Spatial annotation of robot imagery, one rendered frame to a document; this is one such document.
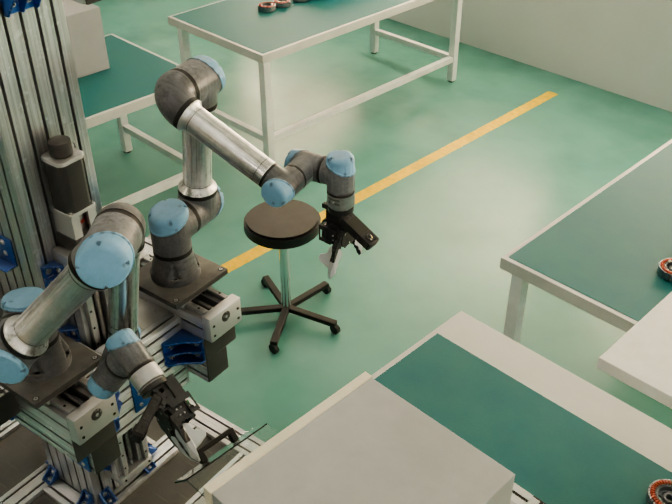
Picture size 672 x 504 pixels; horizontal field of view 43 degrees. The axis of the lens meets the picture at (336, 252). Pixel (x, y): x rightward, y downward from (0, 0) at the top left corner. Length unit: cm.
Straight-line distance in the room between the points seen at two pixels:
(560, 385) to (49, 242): 155
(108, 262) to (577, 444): 140
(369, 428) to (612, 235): 190
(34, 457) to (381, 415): 184
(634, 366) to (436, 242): 257
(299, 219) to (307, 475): 219
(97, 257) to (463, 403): 123
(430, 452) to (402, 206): 327
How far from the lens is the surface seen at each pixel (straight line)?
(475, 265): 442
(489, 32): 696
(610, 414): 265
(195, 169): 249
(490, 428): 253
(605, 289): 311
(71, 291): 196
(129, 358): 207
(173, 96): 225
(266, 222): 369
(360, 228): 228
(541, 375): 272
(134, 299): 214
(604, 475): 248
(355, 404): 176
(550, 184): 520
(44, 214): 238
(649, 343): 220
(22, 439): 340
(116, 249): 185
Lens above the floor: 257
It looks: 35 degrees down
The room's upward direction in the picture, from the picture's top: straight up
